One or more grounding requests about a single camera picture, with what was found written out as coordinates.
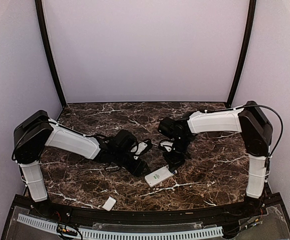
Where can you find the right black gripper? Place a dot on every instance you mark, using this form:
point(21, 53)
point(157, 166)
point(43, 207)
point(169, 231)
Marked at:
point(173, 163)

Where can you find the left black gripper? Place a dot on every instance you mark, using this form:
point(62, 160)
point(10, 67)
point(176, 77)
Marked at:
point(137, 170)

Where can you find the white remote control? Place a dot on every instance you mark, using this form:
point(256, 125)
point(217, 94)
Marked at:
point(158, 176)

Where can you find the white battery cover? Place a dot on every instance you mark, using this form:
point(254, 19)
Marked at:
point(109, 204)

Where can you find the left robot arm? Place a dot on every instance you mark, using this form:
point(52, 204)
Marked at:
point(40, 131)

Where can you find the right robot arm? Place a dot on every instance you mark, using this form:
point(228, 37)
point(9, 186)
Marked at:
point(249, 120)

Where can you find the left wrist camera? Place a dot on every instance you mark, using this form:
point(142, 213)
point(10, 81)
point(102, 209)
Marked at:
point(142, 148)

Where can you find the white slotted cable duct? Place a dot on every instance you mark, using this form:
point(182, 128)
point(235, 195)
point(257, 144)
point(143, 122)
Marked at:
point(105, 231)

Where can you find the black front rail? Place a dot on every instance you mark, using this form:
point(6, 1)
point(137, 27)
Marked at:
point(230, 213)

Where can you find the left black frame post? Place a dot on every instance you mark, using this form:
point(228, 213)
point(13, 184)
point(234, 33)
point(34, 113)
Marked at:
point(48, 52)

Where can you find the black frame post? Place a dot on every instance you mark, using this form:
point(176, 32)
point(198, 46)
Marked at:
point(243, 52)
point(48, 52)

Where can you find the right black frame post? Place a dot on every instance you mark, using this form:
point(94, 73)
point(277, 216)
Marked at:
point(243, 52)

